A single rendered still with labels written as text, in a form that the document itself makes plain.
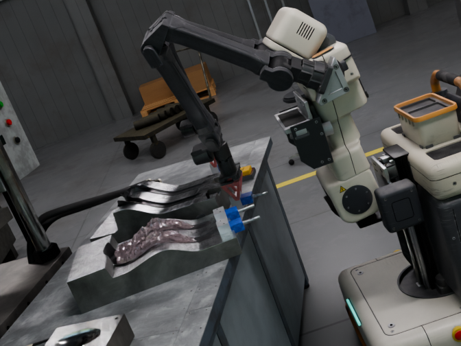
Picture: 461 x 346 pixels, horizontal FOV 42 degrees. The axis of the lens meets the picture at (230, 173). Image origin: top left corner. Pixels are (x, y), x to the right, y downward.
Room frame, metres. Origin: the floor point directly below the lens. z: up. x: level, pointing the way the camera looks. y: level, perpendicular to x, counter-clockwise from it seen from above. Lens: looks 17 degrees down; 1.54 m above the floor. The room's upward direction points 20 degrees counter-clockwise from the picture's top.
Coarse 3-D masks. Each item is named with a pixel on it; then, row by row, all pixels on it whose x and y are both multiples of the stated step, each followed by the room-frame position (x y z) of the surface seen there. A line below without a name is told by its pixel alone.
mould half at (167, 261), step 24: (96, 240) 1.86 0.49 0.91; (216, 240) 1.64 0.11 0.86; (96, 264) 1.66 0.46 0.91; (144, 264) 1.61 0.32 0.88; (168, 264) 1.61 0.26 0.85; (192, 264) 1.61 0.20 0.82; (72, 288) 1.61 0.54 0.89; (96, 288) 1.61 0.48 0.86; (120, 288) 1.61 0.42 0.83; (144, 288) 1.61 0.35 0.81
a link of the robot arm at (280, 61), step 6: (270, 60) 1.78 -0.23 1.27; (276, 60) 1.76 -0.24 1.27; (282, 60) 1.75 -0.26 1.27; (288, 60) 1.76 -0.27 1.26; (294, 60) 1.75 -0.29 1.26; (300, 60) 1.76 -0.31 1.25; (270, 66) 1.76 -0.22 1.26; (276, 66) 1.73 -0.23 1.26; (282, 66) 1.73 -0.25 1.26; (288, 66) 1.73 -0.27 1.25; (294, 66) 1.73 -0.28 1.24; (300, 66) 1.73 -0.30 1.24; (294, 72) 1.73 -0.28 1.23; (294, 78) 1.74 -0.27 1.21
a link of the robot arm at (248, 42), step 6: (174, 12) 2.22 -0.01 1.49; (180, 18) 2.21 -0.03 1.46; (192, 24) 2.20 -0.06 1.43; (198, 24) 2.21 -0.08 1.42; (210, 30) 2.20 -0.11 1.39; (216, 30) 2.21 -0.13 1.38; (222, 36) 2.19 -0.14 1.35; (228, 36) 2.19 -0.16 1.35; (234, 36) 2.21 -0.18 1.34; (240, 42) 2.19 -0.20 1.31; (246, 42) 2.19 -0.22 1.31; (252, 42) 2.20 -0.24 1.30; (258, 42) 2.22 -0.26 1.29
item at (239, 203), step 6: (234, 192) 2.00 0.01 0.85; (240, 192) 1.99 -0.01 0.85; (246, 192) 1.99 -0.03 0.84; (264, 192) 1.95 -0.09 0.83; (240, 198) 1.95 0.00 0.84; (246, 198) 1.95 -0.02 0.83; (252, 198) 1.95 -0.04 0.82; (234, 204) 1.96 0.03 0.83; (240, 204) 1.95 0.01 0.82; (246, 204) 1.95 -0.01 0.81
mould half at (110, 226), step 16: (208, 176) 2.17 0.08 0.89; (144, 192) 2.14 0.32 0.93; (192, 192) 2.06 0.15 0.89; (224, 192) 2.03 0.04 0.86; (128, 208) 2.01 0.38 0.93; (144, 208) 2.01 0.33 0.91; (160, 208) 2.02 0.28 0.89; (176, 208) 1.96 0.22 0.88; (192, 208) 1.94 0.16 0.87; (208, 208) 1.92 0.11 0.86; (224, 208) 1.97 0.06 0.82; (112, 224) 2.12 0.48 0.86; (128, 224) 2.01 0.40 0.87; (144, 224) 1.99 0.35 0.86
